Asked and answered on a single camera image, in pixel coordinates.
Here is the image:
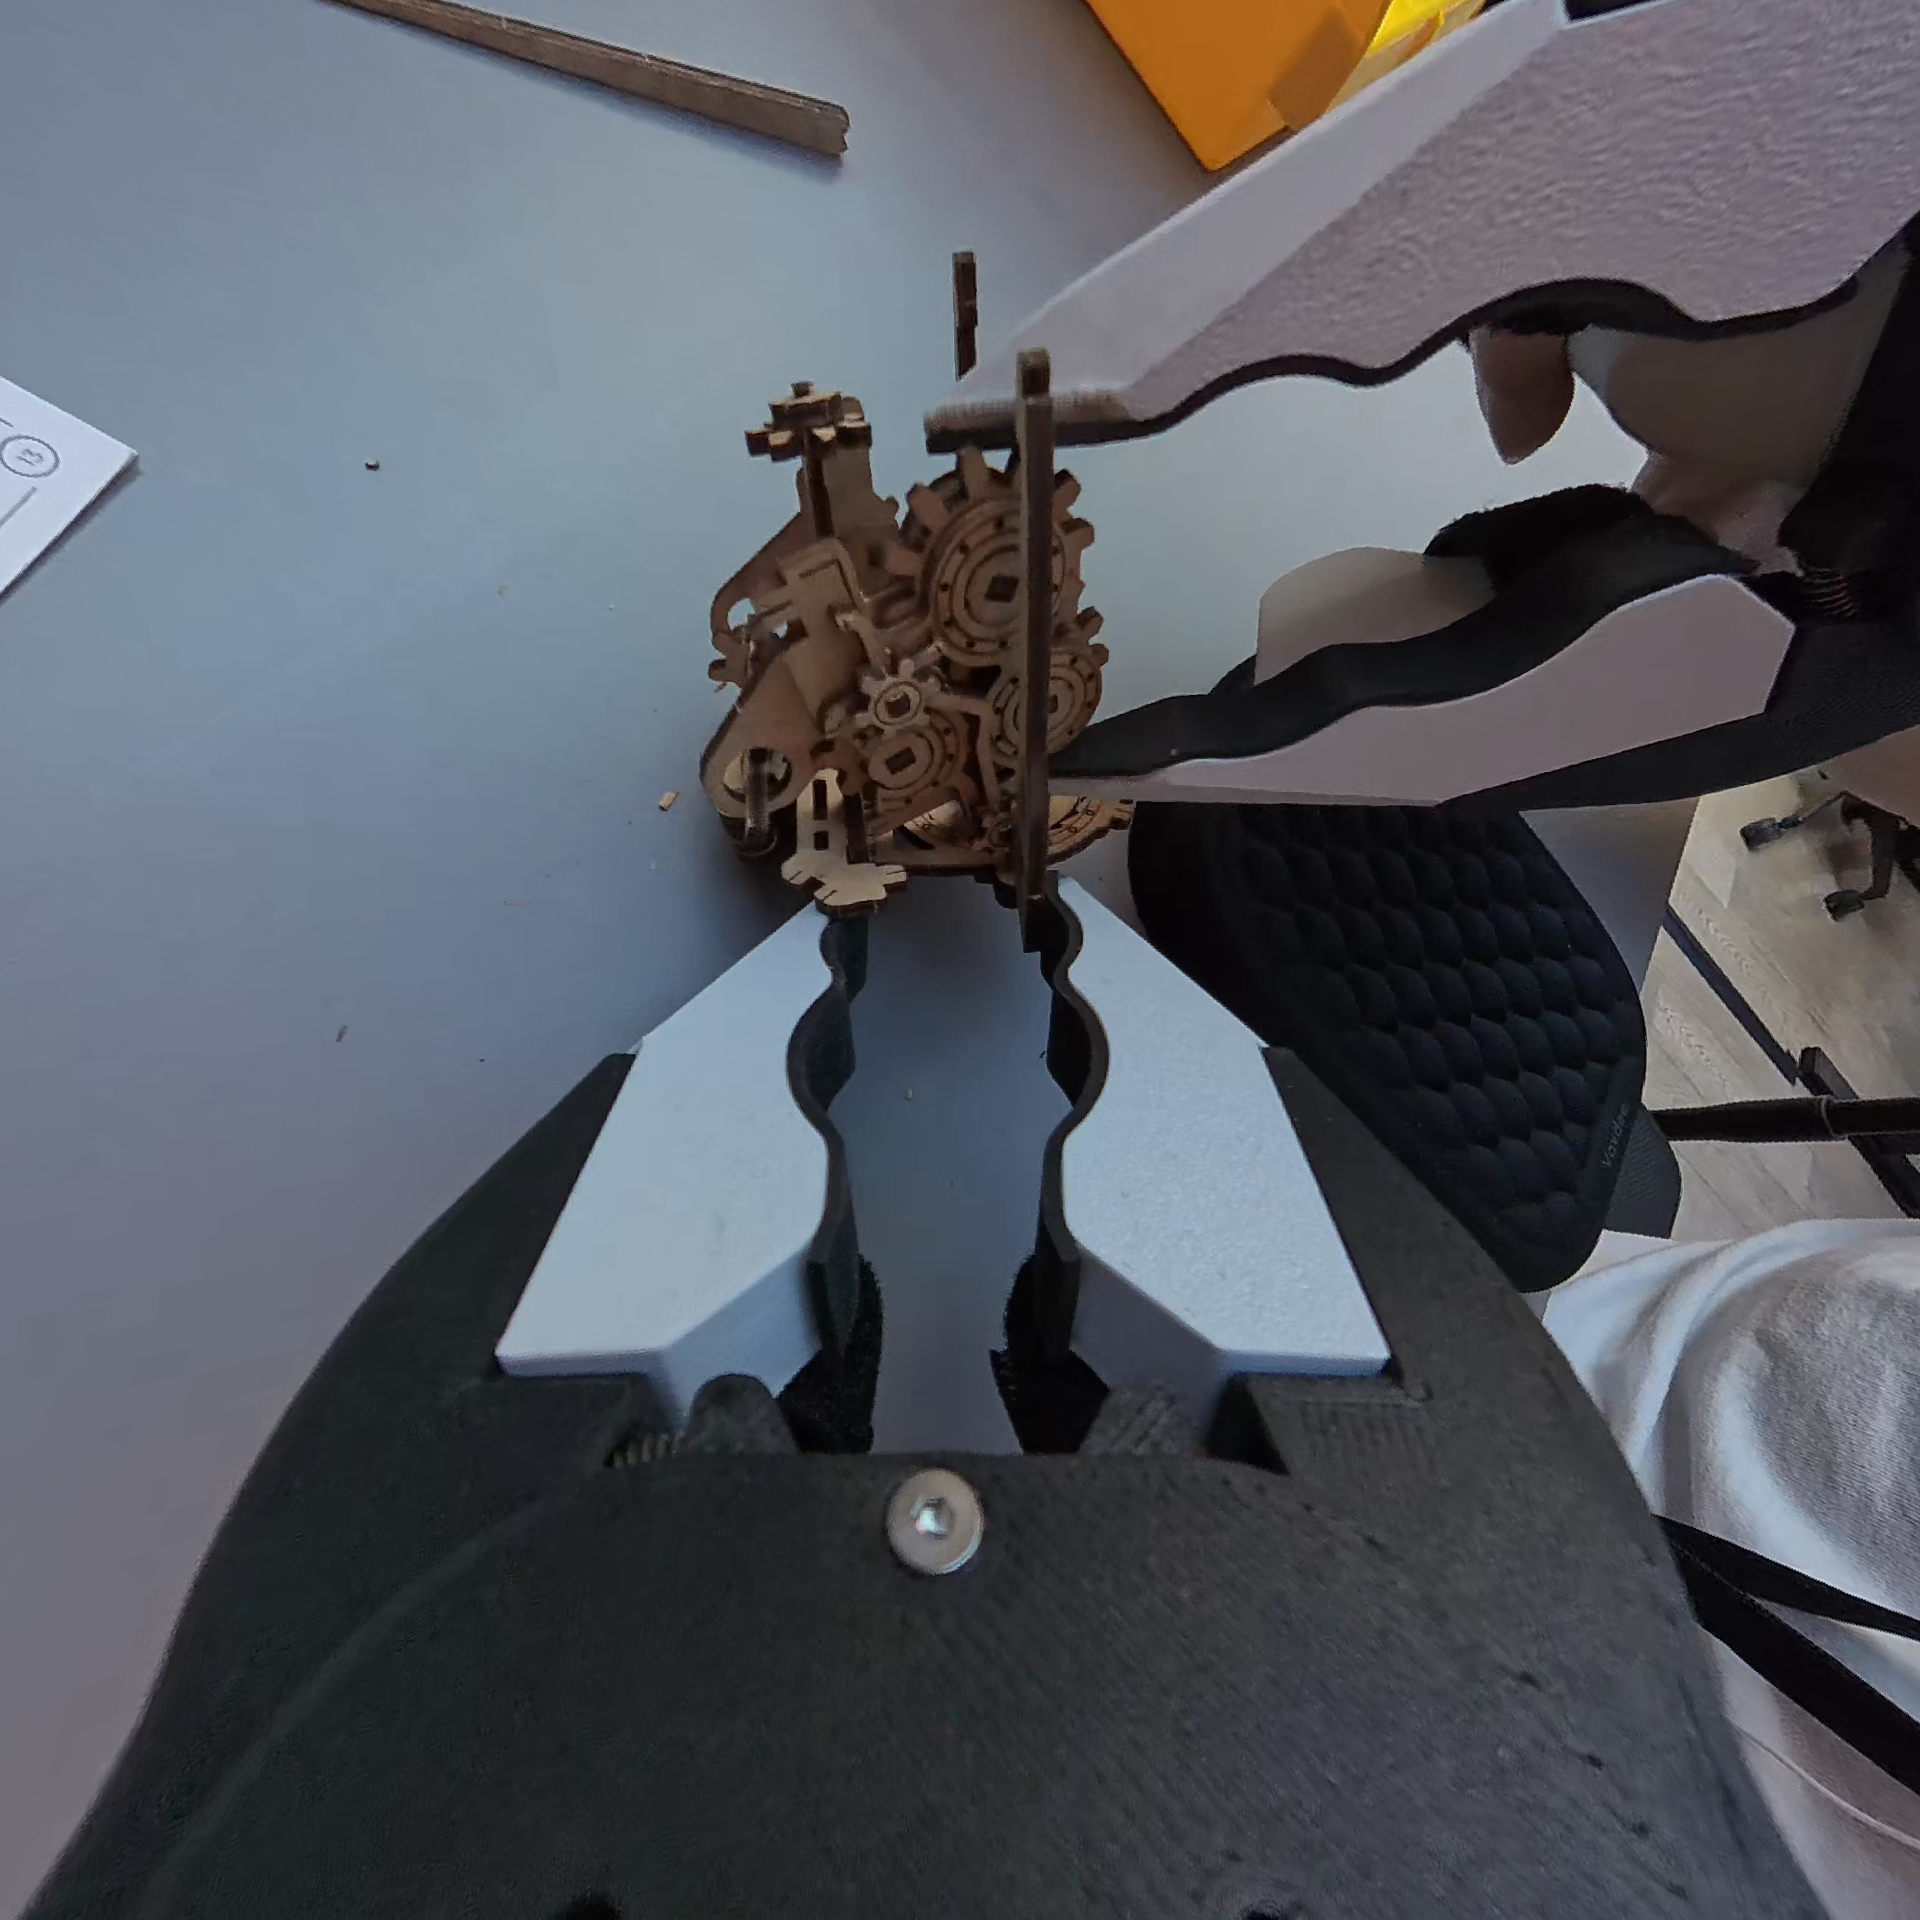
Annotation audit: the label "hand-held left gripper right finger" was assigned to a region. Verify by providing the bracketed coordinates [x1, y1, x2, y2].
[999, 877, 1400, 1456]

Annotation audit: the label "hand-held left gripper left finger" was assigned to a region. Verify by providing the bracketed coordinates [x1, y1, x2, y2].
[496, 907, 881, 1453]

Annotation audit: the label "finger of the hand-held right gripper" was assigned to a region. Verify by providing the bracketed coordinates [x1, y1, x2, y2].
[1046, 543, 1796, 811]
[919, 0, 1920, 453]

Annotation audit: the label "dark wooden model panel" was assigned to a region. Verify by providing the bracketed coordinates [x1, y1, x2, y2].
[1009, 348, 1058, 954]

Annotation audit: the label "light wooden gear model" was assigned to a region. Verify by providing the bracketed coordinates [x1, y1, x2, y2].
[697, 379, 1136, 920]

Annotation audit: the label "person's right hand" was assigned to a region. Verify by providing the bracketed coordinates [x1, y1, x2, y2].
[1468, 288, 1864, 567]

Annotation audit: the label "small yellow plastic bin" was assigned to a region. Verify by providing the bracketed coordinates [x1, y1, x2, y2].
[1367, 0, 1488, 68]

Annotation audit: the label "office chair wheel base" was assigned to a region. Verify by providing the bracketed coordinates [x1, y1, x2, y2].
[1737, 791, 1920, 926]

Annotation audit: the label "black mesh office chair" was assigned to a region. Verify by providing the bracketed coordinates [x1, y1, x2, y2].
[1124, 800, 1920, 1296]

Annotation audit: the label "large yellow plastic bin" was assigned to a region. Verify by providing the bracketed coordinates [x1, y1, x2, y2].
[1078, 0, 1397, 175]

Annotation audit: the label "person's white trousers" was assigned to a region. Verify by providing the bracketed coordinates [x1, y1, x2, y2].
[1543, 1218, 1920, 1920]

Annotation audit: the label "long dark wooden strip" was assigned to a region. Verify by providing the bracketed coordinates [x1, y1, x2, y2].
[319, 0, 853, 159]

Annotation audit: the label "white instruction sheet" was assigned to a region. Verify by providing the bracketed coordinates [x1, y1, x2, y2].
[0, 375, 141, 602]

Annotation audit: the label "black strap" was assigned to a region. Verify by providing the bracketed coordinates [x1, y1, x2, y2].
[1650, 1516, 1920, 1802]

